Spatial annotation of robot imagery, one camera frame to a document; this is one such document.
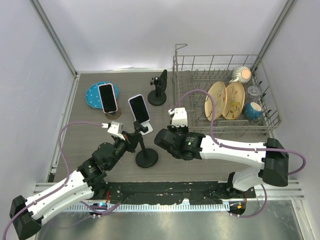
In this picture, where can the black stand front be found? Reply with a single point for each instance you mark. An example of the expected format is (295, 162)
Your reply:
(146, 157)

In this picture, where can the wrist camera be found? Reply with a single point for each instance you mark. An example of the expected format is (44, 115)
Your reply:
(178, 116)
(114, 129)

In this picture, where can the metal dish rack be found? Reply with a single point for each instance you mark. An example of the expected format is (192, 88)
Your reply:
(201, 71)

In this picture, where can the lilac case phone on white stand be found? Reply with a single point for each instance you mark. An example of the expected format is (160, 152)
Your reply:
(138, 108)

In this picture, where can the blue dotted plate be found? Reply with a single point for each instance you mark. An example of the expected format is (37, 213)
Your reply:
(92, 97)

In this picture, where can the white cable duct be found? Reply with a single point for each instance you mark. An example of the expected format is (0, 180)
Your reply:
(183, 207)

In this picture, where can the yellow bird plate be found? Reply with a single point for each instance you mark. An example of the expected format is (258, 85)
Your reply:
(219, 94)
(235, 101)

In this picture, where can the blue mug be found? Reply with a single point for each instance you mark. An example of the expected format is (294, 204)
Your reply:
(252, 111)

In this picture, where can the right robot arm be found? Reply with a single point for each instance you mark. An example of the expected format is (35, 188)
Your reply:
(268, 162)

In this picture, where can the clear glass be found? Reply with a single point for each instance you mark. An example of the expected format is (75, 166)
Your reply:
(254, 93)

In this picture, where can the left yellow bird plate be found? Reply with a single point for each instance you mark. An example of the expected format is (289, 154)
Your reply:
(219, 94)

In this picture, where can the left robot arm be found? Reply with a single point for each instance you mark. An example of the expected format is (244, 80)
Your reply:
(29, 214)

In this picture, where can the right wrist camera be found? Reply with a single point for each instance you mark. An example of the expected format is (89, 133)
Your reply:
(178, 116)

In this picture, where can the black stand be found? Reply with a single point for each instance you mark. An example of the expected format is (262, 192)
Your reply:
(146, 157)
(156, 97)

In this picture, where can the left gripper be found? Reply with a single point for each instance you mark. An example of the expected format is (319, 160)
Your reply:
(133, 138)

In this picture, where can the round wooden phone stand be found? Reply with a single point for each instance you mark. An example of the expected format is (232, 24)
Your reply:
(114, 115)

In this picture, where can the pink case phone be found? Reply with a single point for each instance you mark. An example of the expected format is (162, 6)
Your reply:
(107, 98)

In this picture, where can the right yellow bird plate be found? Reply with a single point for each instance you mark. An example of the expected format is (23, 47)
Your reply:
(235, 101)

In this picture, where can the white folding phone stand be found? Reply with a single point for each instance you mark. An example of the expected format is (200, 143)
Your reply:
(149, 128)

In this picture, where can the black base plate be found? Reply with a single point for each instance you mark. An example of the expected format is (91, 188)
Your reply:
(170, 193)

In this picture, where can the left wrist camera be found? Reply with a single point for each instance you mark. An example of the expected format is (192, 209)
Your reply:
(114, 129)

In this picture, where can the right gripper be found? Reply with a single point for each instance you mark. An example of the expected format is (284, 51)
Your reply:
(185, 127)

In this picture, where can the white ribbed cup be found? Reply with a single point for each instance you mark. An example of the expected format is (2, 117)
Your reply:
(241, 75)

